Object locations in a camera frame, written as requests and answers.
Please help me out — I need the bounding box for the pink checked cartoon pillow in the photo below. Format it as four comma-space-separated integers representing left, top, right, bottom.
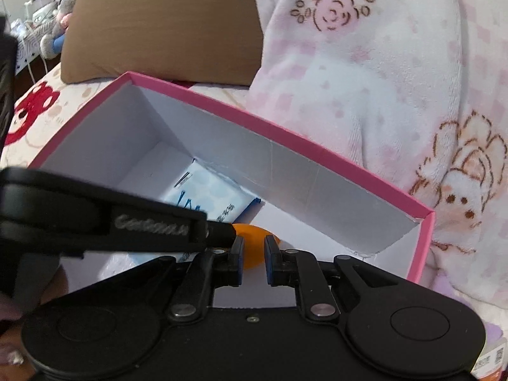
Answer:
246, 0, 508, 326

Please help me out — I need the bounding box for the orange egg-shaped makeup sponge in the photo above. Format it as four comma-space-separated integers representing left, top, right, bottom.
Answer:
232, 223, 282, 272

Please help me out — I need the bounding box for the pink cardboard box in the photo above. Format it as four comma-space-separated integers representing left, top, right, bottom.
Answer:
28, 71, 436, 286

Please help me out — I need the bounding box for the blue wet wipes packet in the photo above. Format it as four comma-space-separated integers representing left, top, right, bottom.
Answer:
163, 159, 266, 225

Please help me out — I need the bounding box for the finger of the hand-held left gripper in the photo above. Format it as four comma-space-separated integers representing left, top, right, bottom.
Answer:
206, 221, 237, 249

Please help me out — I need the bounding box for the grey stuffed toy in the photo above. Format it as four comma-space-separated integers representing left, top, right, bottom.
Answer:
40, 0, 84, 58

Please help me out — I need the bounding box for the white cable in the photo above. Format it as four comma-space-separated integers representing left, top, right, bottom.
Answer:
24, 2, 50, 84

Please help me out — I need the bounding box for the brown cushion with cloud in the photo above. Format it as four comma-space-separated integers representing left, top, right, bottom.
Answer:
61, 0, 264, 87

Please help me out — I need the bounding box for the person's left hand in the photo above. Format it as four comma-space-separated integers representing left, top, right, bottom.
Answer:
0, 272, 69, 381

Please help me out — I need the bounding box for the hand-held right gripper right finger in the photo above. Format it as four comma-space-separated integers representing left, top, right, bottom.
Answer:
264, 235, 401, 321

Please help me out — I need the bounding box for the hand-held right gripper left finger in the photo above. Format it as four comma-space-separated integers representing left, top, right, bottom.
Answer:
131, 236, 244, 323

